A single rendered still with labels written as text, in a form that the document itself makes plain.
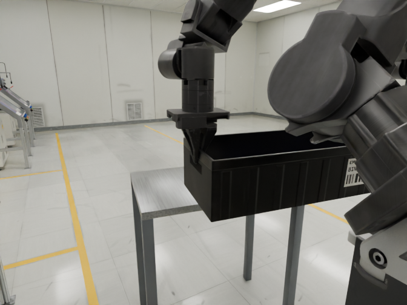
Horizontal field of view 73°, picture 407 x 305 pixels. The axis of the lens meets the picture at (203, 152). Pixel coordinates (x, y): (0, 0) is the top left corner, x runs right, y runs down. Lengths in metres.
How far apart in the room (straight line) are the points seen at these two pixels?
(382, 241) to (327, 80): 0.13
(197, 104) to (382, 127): 0.30
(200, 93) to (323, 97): 0.26
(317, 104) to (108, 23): 7.69
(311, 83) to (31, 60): 7.46
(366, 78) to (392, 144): 0.06
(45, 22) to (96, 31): 1.08
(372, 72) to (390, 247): 0.14
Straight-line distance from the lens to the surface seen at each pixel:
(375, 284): 0.44
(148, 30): 8.13
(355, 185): 0.65
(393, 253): 0.26
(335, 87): 0.25
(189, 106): 0.48
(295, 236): 1.35
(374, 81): 0.26
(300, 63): 0.28
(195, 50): 0.47
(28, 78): 7.62
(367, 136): 0.25
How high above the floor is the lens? 1.25
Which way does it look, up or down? 15 degrees down
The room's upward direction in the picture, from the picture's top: straight up
